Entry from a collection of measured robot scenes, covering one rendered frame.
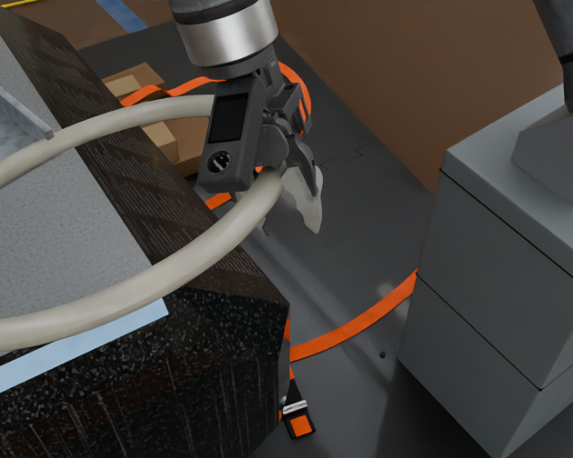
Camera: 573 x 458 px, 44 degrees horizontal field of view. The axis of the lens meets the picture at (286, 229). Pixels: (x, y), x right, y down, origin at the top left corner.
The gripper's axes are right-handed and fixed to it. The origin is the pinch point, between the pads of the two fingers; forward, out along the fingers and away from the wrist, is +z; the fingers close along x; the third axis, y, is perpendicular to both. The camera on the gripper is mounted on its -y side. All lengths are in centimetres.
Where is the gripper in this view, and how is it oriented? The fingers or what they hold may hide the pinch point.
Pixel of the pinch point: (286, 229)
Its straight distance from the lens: 78.2
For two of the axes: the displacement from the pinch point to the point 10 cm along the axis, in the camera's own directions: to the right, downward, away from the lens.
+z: 2.8, 8.0, 5.3
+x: -9.2, 0.6, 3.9
